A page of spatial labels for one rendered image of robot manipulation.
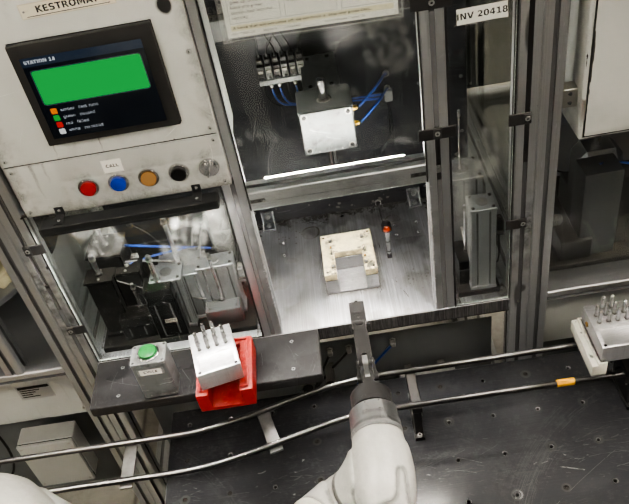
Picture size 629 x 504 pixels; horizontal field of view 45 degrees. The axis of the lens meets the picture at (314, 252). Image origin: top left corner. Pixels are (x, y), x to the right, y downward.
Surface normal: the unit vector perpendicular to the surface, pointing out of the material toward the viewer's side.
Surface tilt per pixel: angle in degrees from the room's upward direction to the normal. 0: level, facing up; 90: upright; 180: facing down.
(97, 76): 90
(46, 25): 90
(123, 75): 90
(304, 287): 0
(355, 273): 0
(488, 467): 0
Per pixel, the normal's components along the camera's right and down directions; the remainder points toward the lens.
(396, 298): -0.15, -0.73
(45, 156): 0.07, 0.66
